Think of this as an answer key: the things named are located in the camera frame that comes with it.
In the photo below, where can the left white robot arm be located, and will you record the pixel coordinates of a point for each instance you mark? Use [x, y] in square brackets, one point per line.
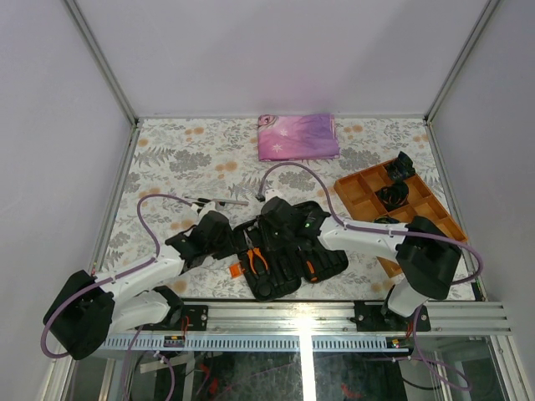
[88, 309]

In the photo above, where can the small precision screwdriver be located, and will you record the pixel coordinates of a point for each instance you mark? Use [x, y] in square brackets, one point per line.
[200, 199]

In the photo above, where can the black plastic tool case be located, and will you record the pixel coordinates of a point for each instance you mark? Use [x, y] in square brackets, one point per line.
[286, 267]

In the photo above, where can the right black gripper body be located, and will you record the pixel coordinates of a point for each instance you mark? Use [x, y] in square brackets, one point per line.
[276, 239]

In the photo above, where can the orange handled long-nose pliers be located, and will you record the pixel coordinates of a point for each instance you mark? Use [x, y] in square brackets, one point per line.
[257, 262]

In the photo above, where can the folded purple cloth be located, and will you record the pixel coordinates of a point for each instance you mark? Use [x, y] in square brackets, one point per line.
[297, 137]

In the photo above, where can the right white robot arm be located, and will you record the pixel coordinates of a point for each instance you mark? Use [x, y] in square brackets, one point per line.
[427, 257]

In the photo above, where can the black tape roll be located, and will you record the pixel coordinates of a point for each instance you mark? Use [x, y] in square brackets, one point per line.
[401, 168]
[393, 196]
[386, 220]

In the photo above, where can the aluminium front rail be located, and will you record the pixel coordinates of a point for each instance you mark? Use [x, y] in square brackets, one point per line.
[277, 325]

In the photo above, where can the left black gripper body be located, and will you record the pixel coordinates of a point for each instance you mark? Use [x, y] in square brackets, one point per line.
[225, 248]

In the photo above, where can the black tape roll middle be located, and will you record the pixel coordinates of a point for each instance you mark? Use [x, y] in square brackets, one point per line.
[393, 196]

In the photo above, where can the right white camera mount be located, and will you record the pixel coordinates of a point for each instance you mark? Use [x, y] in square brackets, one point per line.
[273, 193]

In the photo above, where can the black tape roll near left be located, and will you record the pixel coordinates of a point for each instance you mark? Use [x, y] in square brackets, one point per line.
[386, 220]

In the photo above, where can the wooden compartment tray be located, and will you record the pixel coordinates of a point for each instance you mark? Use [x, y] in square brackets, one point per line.
[372, 195]

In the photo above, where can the black tape roll far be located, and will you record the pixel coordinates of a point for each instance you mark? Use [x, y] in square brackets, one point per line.
[401, 168]

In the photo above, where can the large black orange screwdriver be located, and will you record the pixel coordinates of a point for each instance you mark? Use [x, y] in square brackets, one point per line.
[311, 274]

